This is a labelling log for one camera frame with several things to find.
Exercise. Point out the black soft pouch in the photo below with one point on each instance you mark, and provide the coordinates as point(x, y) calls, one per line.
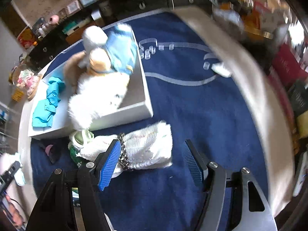
point(52, 148)

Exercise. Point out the teal cloth garment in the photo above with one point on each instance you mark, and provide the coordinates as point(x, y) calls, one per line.
point(45, 110)

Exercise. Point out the white knitted towel bundle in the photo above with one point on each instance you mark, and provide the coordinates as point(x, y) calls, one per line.
point(147, 148)

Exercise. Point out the black tv cabinet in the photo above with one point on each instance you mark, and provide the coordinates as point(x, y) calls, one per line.
point(102, 13)

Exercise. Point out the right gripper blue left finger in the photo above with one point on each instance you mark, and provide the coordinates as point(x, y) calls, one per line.
point(106, 163)

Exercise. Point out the green ribbon bow toy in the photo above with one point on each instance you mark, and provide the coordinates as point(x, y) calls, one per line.
point(77, 141)

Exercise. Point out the white sock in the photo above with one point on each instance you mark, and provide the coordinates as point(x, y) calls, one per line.
point(221, 70)

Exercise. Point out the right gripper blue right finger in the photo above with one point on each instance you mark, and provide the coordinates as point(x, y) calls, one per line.
point(196, 165)

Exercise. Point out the glass dome with flowers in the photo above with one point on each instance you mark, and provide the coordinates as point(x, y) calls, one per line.
point(25, 79)

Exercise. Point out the white shallow tray box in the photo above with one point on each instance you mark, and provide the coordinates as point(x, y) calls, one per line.
point(135, 106)

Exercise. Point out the tan plush toy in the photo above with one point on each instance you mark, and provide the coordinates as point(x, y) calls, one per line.
point(94, 64)

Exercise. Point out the pink piggy figurine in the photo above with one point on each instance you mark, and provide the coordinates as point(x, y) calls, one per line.
point(54, 20)

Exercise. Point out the navy blue round rug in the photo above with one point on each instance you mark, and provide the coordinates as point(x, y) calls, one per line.
point(199, 105)

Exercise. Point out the light blue denim cloth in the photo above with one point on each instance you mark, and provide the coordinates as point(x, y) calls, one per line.
point(121, 49)

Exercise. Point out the large white fluffy plush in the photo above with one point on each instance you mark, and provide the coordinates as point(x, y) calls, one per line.
point(96, 96)

